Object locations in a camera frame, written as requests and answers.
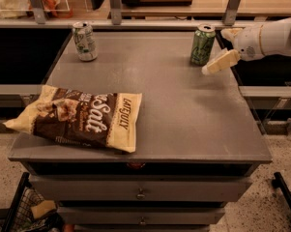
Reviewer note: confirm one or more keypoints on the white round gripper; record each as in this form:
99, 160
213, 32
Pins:
247, 43

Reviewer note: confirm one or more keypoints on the green soda can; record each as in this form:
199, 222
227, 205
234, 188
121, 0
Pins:
202, 44

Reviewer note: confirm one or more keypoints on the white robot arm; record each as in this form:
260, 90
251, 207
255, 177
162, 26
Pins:
276, 37

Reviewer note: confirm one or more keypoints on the white soda can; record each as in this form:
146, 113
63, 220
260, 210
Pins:
84, 41

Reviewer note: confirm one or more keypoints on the brown chip bag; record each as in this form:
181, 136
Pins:
76, 118

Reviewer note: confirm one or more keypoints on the grey drawer cabinet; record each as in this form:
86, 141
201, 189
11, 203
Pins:
196, 141

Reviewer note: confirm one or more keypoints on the black metal frame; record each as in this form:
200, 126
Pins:
279, 183

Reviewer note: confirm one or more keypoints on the black wire basket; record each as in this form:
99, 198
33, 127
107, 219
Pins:
29, 212

